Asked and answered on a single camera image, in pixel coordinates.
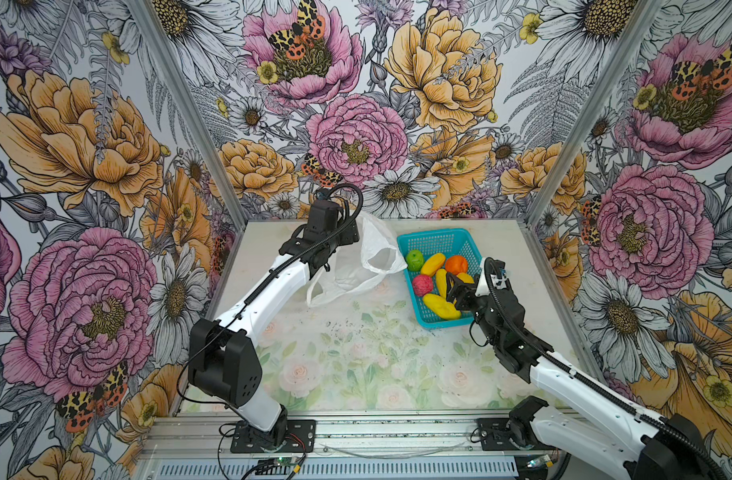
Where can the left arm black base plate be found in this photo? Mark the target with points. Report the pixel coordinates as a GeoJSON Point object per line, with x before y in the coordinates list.
{"type": "Point", "coordinates": [290, 436]}

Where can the green toy apple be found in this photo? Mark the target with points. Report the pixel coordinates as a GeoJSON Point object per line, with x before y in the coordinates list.
{"type": "Point", "coordinates": [414, 260]}

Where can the yellow orange toy mango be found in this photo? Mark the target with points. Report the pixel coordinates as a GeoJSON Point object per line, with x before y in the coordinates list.
{"type": "Point", "coordinates": [433, 264]}

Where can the white vented grille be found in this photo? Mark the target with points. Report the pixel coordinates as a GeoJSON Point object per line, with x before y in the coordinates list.
{"type": "Point", "coordinates": [497, 467]}

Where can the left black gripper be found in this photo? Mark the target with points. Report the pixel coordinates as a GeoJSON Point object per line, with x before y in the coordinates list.
{"type": "Point", "coordinates": [353, 238]}

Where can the white plastic bag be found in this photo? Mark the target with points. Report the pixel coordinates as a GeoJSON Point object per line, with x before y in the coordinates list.
{"type": "Point", "coordinates": [360, 267]}

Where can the teal plastic basket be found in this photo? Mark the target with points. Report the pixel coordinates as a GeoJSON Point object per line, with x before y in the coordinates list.
{"type": "Point", "coordinates": [449, 242]}

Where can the green circuit board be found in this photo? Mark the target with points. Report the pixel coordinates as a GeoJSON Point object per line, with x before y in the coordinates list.
{"type": "Point", "coordinates": [289, 466]}

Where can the yellow toy pepper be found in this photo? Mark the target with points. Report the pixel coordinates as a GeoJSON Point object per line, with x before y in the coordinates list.
{"type": "Point", "coordinates": [466, 278]}

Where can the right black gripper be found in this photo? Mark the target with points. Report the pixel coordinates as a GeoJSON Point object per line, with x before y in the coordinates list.
{"type": "Point", "coordinates": [468, 290]}

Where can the yellow toy fruit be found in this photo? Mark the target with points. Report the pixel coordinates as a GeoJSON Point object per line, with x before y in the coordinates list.
{"type": "Point", "coordinates": [442, 308]}

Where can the aluminium corner post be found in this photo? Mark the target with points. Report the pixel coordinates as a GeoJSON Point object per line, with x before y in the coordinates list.
{"type": "Point", "coordinates": [167, 65]}
{"type": "Point", "coordinates": [629, 44]}

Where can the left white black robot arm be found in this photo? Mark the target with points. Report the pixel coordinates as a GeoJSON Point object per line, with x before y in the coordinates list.
{"type": "Point", "coordinates": [223, 361]}

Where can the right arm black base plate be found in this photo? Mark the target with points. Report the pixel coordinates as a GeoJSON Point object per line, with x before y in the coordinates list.
{"type": "Point", "coordinates": [494, 434]}

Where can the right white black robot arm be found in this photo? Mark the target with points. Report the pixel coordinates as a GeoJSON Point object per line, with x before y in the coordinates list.
{"type": "Point", "coordinates": [610, 432]}

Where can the right aluminium corner post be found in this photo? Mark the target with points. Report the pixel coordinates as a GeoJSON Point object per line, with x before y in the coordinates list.
{"type": "Point", "coordinates": [629, 44]}

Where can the pink red toy fruit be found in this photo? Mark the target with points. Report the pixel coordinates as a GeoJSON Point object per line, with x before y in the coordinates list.
{"type": "Point", "coordinates": [422, 285]}

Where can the left aluminium corner post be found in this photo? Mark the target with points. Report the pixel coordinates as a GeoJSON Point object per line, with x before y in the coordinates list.
{"type": "Point", "coordinates": [167, 65]}

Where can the orange toy fruit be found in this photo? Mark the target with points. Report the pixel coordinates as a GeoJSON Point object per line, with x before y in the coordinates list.
{"type": "Point", "coordinates": [456, 265]}

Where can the aluminium front rail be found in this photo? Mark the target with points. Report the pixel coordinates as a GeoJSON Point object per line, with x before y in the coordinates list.
{"type": "Point", "coordinates": [370, 434]}

